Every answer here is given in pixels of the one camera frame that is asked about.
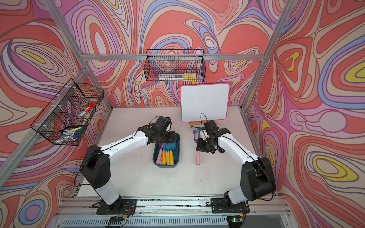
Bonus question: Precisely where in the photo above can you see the purple rake pink handle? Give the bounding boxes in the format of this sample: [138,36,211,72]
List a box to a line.
[192,127,202,166]

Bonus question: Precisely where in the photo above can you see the teal rake yellow handle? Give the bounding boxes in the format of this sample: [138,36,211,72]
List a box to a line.
[169,142,176,166]
[165,151,170,166]
[161,150,167,165]

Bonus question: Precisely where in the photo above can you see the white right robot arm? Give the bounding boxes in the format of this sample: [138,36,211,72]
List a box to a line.
[196,120,277,205]

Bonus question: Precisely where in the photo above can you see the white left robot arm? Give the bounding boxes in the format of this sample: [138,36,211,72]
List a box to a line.
[80,116,177,206]

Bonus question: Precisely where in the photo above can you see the dark teal storage box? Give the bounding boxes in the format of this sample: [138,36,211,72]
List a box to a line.
[153,134,181,168]

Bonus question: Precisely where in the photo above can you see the pink framed whiteboard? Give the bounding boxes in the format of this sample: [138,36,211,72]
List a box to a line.
[180,84,230,123]

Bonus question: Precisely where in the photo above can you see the yellow eraser in basket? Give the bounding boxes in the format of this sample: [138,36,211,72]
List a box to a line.
[183,73,196,82]

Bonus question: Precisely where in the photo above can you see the red marker pen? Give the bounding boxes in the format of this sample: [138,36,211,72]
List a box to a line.
[78,102,96,118]

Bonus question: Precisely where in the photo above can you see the blue marker pen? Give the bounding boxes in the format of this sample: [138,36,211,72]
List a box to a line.
[59,129,80,137]

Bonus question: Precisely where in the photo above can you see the green circuit board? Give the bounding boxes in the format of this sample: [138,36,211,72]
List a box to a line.
[108,216,128,225]

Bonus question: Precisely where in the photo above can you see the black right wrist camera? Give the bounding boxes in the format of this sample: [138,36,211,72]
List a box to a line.
[218,147,225,154]

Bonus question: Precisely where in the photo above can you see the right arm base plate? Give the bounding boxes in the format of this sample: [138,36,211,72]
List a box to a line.
[206,198,250,214]

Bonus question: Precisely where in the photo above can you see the black wire basket back wall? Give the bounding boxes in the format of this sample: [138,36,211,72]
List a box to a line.
[144,48,206,83]

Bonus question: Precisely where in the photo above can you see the black wire basket wall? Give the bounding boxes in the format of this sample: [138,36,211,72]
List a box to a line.
[144,48,206,83]
[30,79,105,146]

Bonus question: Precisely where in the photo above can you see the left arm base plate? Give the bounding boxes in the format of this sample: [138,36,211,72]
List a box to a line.
[97,198,137,216]

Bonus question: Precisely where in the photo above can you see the black wire basket left wall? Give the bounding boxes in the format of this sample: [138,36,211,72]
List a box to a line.
[30,79,105,146]

